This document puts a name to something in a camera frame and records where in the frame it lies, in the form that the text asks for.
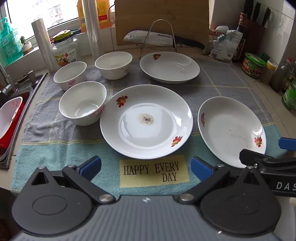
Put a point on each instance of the wooden cutting board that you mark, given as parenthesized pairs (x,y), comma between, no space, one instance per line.
(185,18)

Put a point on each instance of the green plastic bottle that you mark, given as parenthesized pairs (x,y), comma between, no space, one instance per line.
(290,97)

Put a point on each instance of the white blue food packet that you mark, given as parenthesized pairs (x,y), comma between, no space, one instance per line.
(223,48)

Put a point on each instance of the green detergent bottle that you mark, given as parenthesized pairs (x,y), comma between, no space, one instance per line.
(9,44)

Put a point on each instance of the grey teal checked dish towel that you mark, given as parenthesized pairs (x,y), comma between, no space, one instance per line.
(69,143)

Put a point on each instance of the stainless steel sink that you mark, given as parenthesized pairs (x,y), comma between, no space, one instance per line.
(42,78)

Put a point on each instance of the orange cooking wine jug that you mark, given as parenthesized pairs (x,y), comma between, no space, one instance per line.
(105,16)

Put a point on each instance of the wooden knife block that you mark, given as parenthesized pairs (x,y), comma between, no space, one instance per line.
(253,34)

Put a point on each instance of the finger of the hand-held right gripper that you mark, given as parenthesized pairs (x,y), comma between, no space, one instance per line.
(286,143)
(249,156)

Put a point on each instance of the red white food packet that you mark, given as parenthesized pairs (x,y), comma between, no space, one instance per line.
(214,38)

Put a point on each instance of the green-lidded round container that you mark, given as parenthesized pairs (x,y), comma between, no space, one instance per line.
(253,67)

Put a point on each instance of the glass jar yellow lid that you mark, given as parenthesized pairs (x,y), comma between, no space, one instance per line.
(67,49)

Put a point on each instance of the clear seasoning bottle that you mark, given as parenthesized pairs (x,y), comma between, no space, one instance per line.
(291,76)

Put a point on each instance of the metal sink knob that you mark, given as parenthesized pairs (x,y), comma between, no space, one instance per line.
(31,77)

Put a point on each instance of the white bowl pink flower print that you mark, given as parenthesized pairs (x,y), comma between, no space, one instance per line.
(113,66)
(81,104)
(69,74)

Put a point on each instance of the small jar yellow lid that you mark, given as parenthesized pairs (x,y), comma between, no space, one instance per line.
(268,74)

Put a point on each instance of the dark glass bottle red cap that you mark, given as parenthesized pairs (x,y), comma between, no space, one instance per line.
(279,78)

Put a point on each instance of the tall clear plastic wrap roll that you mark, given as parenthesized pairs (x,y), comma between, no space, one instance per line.
(92,27)

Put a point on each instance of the chrome faucet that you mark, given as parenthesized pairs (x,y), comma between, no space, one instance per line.
(5,77)

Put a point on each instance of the dark sauce bottle red label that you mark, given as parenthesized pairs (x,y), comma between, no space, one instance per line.
(241,23)

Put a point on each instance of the small potted plant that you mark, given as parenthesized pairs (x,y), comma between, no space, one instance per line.
(26,45)

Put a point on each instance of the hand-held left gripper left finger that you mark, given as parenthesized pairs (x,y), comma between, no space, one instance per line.
(91,166)

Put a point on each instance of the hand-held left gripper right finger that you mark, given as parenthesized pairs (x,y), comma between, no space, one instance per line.
(200,168)

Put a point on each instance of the red plastic basin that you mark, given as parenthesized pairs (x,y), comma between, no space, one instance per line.
(11,133)

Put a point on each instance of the white plate fruit print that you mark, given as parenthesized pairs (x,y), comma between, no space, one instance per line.
(229,129)
(170,68)
(148,129)

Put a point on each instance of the white drain basket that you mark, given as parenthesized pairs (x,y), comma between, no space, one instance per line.
(7,115)

